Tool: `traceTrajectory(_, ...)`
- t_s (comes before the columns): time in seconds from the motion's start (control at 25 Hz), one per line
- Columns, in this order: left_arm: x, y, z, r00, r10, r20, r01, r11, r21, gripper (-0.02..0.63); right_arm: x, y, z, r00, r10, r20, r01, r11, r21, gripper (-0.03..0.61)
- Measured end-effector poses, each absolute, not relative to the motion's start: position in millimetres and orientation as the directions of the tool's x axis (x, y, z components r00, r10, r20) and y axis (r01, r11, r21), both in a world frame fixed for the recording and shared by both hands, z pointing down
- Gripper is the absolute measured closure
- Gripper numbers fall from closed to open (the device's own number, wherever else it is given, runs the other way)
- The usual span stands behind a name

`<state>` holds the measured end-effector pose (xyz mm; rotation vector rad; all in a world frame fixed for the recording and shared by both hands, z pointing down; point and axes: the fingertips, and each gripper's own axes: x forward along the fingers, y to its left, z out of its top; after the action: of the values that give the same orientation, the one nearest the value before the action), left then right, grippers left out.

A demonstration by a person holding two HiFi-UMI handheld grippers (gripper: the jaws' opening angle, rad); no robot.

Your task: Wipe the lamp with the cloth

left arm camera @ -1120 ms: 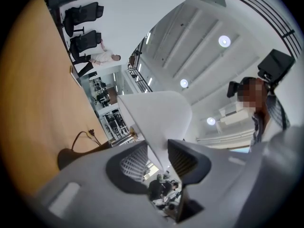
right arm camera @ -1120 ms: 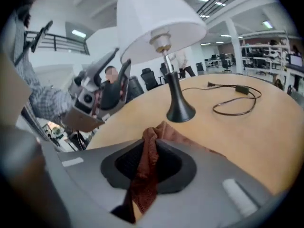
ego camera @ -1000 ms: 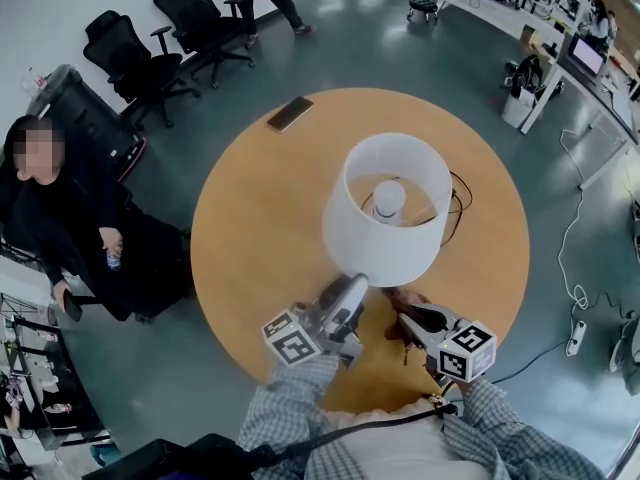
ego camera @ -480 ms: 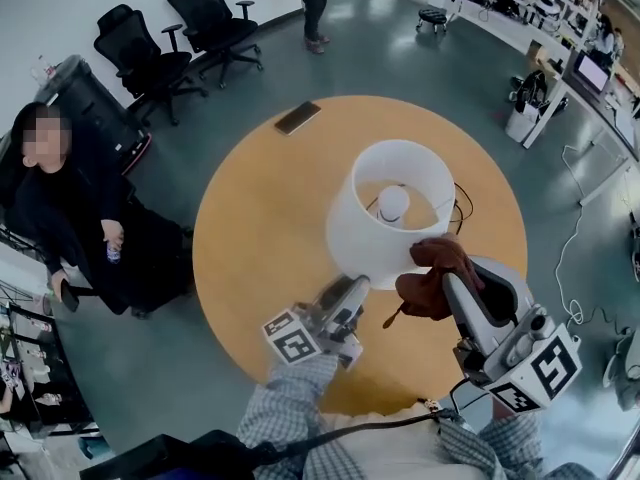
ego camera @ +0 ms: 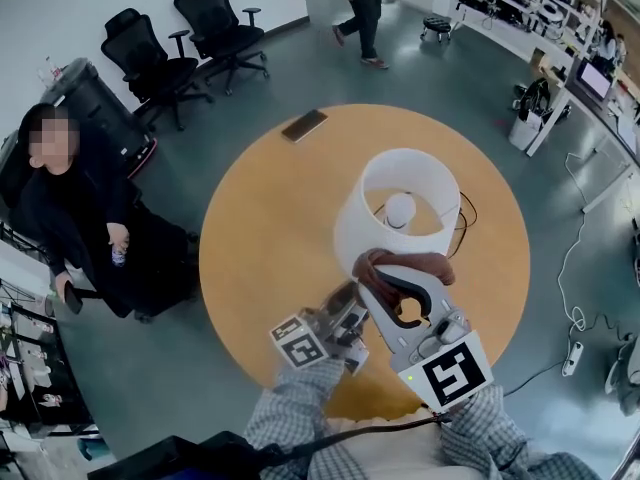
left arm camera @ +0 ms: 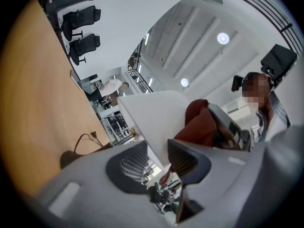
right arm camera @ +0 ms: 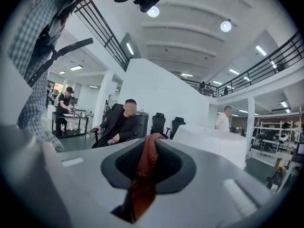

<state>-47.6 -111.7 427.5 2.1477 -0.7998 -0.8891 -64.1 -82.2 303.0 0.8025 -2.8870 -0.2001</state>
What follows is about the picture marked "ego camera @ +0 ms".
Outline black shelf rack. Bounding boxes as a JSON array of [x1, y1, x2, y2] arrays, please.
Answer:
[[0, 277, 96, 439]]

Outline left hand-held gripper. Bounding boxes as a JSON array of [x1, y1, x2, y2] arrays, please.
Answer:
[[269, 279, 372, 377]]

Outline black backpack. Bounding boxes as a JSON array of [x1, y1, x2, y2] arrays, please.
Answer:
[[514, 77, 554, 119]]

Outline brown cloth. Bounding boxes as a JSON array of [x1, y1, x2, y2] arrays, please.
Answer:
[[351, 248, 457, 317]]

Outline computer monitor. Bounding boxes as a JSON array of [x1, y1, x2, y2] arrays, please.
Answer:
[[574, 57, 614, 102]]

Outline black office chair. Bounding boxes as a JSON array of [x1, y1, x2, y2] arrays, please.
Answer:
[[173, 0, 271, 97], [99, 7, 216, 133]]

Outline white office desk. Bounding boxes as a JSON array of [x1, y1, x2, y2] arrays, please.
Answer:
[[524, 42, 640, 214]]

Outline black shoulder strap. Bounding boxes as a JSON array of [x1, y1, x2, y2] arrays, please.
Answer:
[[259, 414, 454, 469]]

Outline black wheeled bin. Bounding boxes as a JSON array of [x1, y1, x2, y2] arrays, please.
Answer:
[[39, 57, 160, 179]]

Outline white table lamp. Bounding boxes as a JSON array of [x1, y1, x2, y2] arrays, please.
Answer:
[[333, 147, 461, 284]]

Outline black bag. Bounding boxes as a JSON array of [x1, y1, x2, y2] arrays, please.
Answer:
[[94, 430, 281, 480]]

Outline black lamp cable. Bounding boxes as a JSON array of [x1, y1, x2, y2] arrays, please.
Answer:
[[447, 190, 480, 260]]

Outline person's torso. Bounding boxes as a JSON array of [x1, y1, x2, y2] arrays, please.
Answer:
[[304, 412, 506, 480]]

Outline white power strip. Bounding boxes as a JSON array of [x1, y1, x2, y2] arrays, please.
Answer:
[[562, 340, 585, 377]]

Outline white bag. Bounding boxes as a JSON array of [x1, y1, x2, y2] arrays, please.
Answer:
[[508, 112, 544, 152]]

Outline black floor cable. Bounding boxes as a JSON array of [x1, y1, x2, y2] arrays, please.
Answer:
[[502, 360, 566, 397]]

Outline black round stool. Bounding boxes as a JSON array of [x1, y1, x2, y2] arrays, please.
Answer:
[[419, 12, 454, 44]]

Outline person's right forearm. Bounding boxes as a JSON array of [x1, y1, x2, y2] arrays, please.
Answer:
[[439, 382, 601, 480]]

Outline white floor cable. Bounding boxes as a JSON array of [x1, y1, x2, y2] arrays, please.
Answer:
[[557, 152, 631, 342]]

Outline person's left forearm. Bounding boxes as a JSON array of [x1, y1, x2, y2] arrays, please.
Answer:
[[244, 355, 347, 449]]

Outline smartphone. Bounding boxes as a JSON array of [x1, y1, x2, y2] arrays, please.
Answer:
[[280, 109, 330, 144]]

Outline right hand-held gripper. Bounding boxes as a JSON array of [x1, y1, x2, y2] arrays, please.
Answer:
[[357, 263, 496, 413]]

